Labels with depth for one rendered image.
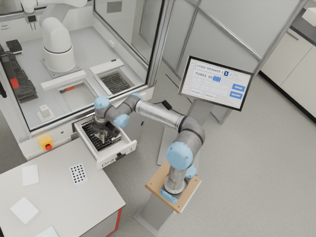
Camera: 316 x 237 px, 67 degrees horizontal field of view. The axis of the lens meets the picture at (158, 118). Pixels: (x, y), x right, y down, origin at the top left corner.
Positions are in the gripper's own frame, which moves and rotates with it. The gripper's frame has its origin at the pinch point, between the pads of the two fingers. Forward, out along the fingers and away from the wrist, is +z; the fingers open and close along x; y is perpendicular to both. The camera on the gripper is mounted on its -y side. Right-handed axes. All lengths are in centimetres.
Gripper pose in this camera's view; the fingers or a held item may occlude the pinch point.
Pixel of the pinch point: (104, 138)
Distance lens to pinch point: 150.9
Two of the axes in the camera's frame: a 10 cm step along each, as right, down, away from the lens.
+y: -9.0, -4.2, 1.0
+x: -3.9, 6.8, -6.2
